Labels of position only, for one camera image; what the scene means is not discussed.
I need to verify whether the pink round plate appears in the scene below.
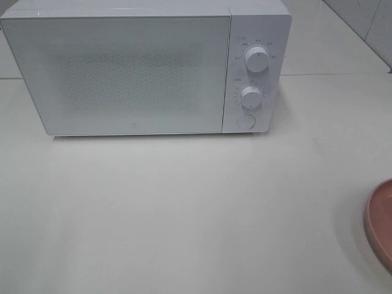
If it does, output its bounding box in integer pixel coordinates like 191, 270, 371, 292
364, 179, 391, 274

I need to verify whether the white microwave oven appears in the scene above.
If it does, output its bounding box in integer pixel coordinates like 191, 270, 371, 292
1, 1, 292, 134

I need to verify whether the lower white timer knob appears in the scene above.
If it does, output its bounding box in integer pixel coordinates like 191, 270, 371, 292
240, 86, 263, 109

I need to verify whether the white microwave door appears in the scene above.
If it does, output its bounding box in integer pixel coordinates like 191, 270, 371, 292
2, 17, 230, 136

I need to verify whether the upper white power knob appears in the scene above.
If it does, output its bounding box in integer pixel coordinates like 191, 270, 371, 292
244, 44, 270, 73

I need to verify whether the round white door button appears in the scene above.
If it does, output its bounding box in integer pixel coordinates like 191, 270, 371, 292
237, 115, 255, 130

